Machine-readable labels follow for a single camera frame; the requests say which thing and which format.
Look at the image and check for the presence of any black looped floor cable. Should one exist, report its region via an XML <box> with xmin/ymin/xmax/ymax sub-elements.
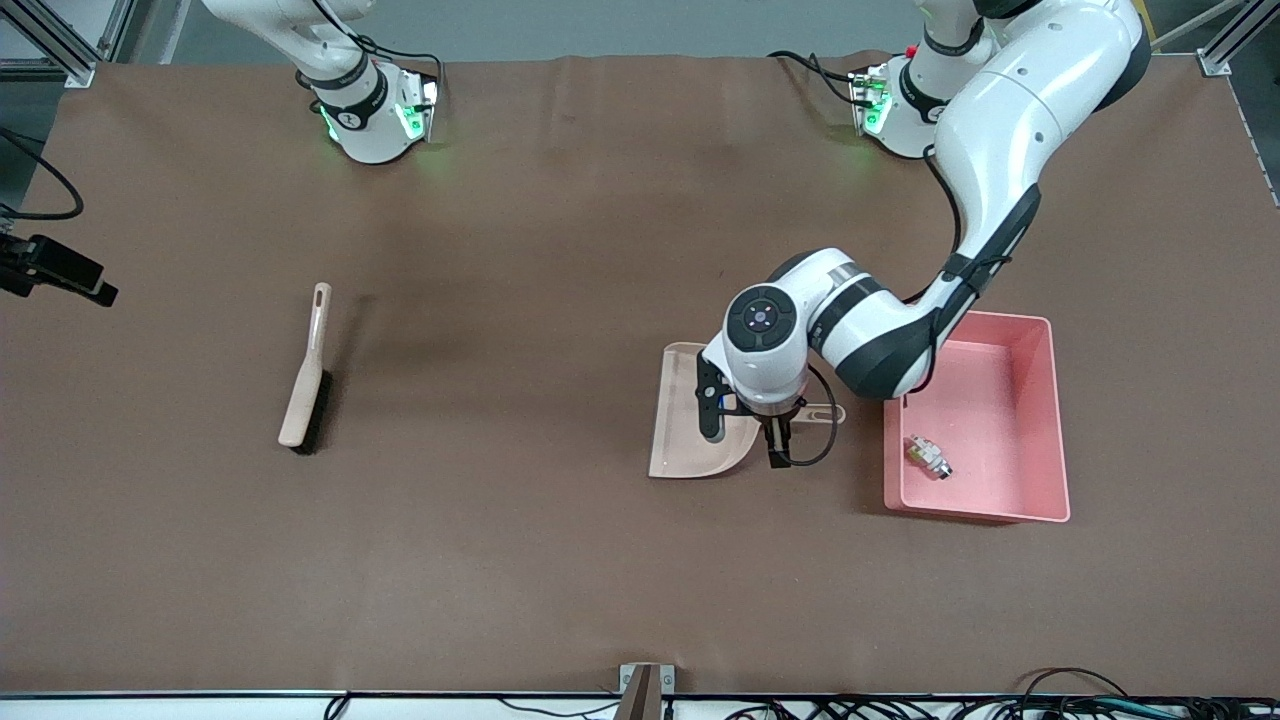
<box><xmin>1015</xmin><ymin>667</ymin><xmax>1136</xmax><ymax>713</ymax></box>

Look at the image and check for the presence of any black left arm base cable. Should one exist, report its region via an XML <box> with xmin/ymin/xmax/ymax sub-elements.
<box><xmin>768</xmin><ymin>50</ymin><xmax>863</xmax><ymax>106</ymax></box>

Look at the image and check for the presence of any thin aluminium frame pole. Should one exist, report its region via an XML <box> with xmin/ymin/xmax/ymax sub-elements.
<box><xmin>95</xmin><ymin>0</ymin><xmax>151</xmax><ymax>61</ymax></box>

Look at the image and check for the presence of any black right arm base cable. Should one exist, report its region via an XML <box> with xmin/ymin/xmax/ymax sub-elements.
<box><xmin>345</xmin><ymin>33</ymin><xmax>447</xmax><ymax>106</ymax></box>

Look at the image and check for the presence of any brown table mat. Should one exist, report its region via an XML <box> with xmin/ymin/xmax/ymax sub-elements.
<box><xmin>0</xmin><ymin>50</ymin><xmax>1280</xmax><ymax>696</ymax></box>

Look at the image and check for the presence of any black arm base cable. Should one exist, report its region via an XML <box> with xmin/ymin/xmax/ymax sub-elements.
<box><xmin>768</xmin><ymin>50</ymin><xmax>863</xmax><ymax>106</ymax></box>
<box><xmin>345</xmin><ymin>33</ymin><xmax>447</xmax><ymax>106</ymax></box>

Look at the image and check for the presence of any green floor cable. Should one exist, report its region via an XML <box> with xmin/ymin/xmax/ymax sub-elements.
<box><xmin>1095</xmin><ymin>700</ymin><xmax>1196</xmax><ymax>720</ymax></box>

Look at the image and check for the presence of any metal table edge bracket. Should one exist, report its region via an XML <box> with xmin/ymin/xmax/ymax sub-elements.
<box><xmin>619</xmin><ymin>663</ymin><xmax>676</xmax><ymax>720</ymax></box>

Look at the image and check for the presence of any beige plastic dustpan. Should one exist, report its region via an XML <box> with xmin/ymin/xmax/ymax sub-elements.
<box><xmin>648</xmin><ymin>343</ymin><xmax>847</xmax><ymax>480</ymax></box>

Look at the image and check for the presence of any beige brush with black bristles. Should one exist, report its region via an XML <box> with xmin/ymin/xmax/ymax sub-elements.
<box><xmin>278</xmin><ymin>282</ymin><xmax>333</xmax><ymax>456</ymax></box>

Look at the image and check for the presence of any aluminium frame profile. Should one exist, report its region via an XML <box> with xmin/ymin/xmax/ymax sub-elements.
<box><xmin>1197</xmin><ymin>0</ymin><xmax>1280</xmax><ymax>76</ymax></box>
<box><xmin>0</xmin><ymin>0</ymin><xmax>101</xmax><ymax>89</ymax></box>

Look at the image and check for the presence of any small white green electronic part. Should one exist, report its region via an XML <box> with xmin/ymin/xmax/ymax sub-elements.
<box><xmin>905</xmin><ymin>434</ymin><xmax>954</xmax><ymax>481</ymax></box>

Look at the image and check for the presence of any pink plastic bin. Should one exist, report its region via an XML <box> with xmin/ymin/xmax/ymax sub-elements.
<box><xmin>883</xmin><ymin>311</ymin><xmax>1072</xmax><ymax>524</ymax></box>

